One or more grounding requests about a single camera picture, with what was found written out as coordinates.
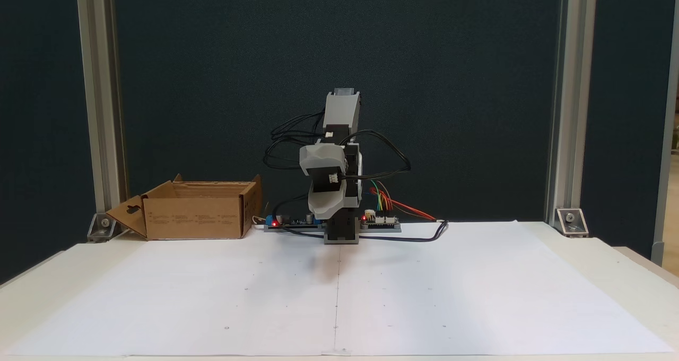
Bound orange and red wires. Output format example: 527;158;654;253
370;188;439;222

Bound grey outer frame post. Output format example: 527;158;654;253
651;0;679;267

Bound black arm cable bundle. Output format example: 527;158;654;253
263;107;327;171

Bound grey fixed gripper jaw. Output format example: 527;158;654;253
308;191;346;218

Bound blue circuit board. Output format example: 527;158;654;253
264;212;325;230

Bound aluminium corner bracket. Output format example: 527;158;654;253
555;208;590;239
87;212;129;243

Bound aluminium frame post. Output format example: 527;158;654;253
75;0;128;235
545;0;598;229

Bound black power cable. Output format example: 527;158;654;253
265;194;450;243

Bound coloured jumper wires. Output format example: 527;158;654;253
370;179;394;214

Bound black gripper motor cable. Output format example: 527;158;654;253
339;129;413;182

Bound grey-mounted motor driver board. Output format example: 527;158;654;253
360;209;402;233

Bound open cardboard box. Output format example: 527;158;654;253
106;174;264;241

